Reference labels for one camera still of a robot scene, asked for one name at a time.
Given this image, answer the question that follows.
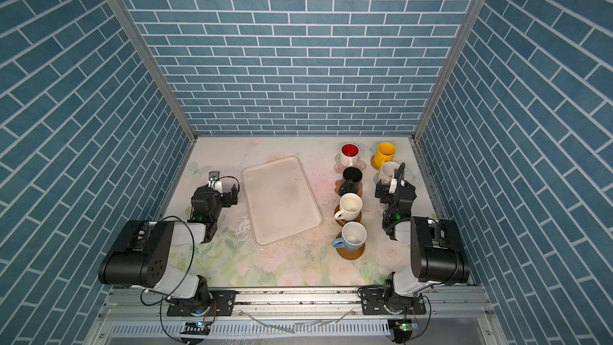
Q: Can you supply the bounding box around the white speckled mug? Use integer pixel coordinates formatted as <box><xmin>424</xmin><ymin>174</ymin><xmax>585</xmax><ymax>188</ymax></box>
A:
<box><xmin>377</xmin><ymin>161</ymin><xmax>400</xmax><ymax>185</ymax></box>

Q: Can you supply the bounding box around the plain white mug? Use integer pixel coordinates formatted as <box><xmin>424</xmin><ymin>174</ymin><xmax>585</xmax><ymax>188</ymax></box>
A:
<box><xmin>335</xmin><ymin>193</ymin><xmax>362</xmax><ymax>221</ymax></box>

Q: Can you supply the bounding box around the woven rattan coaster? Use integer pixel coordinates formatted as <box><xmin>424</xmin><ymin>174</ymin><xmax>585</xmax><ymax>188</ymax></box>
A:
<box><xmin>370</xmin><ymin>155</ymin><xmax>381</xmax><ymax>171</ymax></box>

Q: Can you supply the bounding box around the yellow mug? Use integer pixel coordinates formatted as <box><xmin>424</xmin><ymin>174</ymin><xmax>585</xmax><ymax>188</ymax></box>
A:
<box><xmin>375</xmin><ymin>142</ymin><xmax>396</xmax><ymax>167</ymax></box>

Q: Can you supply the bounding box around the black mug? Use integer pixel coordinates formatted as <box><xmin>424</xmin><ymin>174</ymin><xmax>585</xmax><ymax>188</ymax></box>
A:
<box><xmin>337</xmin><ymin>167</ymin><xmax>362</xmax><ymax>196</ymax></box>

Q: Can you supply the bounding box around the blue mug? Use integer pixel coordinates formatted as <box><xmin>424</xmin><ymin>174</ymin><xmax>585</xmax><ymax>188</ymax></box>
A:
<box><xmin>331</xmin><ymin>221</ymin><xmax>367</xmax><ymax>251</ymax></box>

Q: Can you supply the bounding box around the brown round coaster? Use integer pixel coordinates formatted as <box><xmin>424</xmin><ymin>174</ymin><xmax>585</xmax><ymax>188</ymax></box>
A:
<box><xmin>336</xmin><ymin>245</ymin><xmax>366</xmax><ymax>260</ymax></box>
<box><xmin>335</xmin><ymin>205</ymin><xmax>362</xmax><ymax>227</ymax></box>

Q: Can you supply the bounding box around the brown paw coaster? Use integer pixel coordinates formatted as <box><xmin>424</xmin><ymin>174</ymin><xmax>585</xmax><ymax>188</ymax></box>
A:
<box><xmin>335</xmin><ymin>180</ymin><xmax>363</xmax><ymax>197</ymax></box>

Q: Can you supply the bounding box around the white mug red inside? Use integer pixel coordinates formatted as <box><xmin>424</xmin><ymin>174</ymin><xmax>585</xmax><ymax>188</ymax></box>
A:
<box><xmin>339</xmin><ymin>143</ymin><xmax>360</xmax><ymax>168</ymax></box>

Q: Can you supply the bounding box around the pink flower coaster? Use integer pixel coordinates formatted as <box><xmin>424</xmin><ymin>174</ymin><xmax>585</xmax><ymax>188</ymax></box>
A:
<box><xmin>334</xmin><ymin>153</ymin><xmax>367</xmax><ymax>173</ymax></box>

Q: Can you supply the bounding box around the beige serving tray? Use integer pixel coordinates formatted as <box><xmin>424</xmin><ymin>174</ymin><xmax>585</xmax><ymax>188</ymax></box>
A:
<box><xmin>242</xmin><ymin>156</ymin><xmax>322</xmax><ymax>246</ymax></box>

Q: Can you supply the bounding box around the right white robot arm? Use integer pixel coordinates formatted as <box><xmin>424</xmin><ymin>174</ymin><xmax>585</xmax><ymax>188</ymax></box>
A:
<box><xmin>375</xmin><ymin>179</ymin><xmax>470</xmax><ymax>304</ymax></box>

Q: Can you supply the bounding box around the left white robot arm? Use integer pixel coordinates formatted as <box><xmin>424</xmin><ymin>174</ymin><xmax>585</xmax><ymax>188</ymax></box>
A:
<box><xmin>98</xmin><ymin>178</ymin><xmax>240</xmax><ymax>304</ymax></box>

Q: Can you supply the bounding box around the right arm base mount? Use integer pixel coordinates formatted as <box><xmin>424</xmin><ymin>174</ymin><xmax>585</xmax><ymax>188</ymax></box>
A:
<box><xmin>356</xmin><ymin>286</ymin><xmax>426</xmax><ymax>316</ymax></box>

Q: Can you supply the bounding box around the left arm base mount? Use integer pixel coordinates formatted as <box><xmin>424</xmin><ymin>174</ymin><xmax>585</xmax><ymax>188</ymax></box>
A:
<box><xmin>167</xmin><ymin>290</ymin><xmax>237</xmax><ymax>317</ymax></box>

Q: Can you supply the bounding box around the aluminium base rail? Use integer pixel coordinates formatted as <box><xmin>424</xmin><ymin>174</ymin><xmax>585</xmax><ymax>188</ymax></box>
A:
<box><xmin>95</xmin><ymin>286</ymin><xmax>494</xmax><ymax>322</ymax></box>

